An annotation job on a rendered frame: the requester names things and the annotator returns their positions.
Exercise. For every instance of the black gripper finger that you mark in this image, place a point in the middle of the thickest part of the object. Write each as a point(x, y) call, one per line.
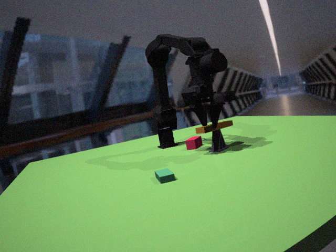
point(201, 112)
point(215, 112)

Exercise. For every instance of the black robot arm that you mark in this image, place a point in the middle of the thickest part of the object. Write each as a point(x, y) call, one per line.
point(203, 60)

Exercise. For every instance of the orange rectangular bar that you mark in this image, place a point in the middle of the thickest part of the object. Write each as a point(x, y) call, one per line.
point(209, 128)

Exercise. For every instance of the red cube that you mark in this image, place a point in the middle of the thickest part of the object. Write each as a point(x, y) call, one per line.
point(193, 142)

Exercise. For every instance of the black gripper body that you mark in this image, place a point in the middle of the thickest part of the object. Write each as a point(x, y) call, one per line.
point(214, 98)

